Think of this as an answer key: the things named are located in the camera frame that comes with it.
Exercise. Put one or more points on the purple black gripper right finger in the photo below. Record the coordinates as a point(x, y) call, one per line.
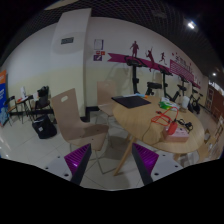
point(145, 160)

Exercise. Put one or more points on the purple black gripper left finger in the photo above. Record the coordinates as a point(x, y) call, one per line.
point(77, 162)

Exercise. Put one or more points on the red charger plug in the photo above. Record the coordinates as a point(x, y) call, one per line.
point(171, 130)

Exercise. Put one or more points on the light wooden chair near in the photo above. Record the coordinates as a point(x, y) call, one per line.
point(72, 128)

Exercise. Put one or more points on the light wooden chair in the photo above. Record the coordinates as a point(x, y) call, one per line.
point(105, 92)
point(72, 128)

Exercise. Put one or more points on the round wooden table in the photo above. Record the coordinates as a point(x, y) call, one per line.
point(137, 122)

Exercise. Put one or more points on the pink power strip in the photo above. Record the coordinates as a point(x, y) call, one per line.
point(180, 135)

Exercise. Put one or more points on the black duffel bag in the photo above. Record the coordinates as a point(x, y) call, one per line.
point(44, 127)

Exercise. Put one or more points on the green tissue pack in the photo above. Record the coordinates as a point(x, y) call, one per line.
point(166, 104)

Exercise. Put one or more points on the black laptop mat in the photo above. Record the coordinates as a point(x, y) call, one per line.
point(131, 102)

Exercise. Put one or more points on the black chair with bag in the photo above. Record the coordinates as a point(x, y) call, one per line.
point(43, 100)

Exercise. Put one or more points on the white paper cup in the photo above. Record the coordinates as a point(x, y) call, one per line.
point(185, 102)

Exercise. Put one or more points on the black exercise bike right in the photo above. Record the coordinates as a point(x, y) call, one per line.
point(193, 105)

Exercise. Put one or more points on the small black side table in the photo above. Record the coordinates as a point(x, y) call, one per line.
point(26, 108)

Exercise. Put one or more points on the light wooden chair far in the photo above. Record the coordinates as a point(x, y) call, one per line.
point(105, 92)

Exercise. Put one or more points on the blue orange banner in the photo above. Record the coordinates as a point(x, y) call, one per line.
point(3, 98)

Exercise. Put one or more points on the black exercise bike left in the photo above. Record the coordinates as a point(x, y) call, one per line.
point(135, 62)

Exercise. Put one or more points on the wall poster notices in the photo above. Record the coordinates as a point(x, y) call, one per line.
point(99, 51)

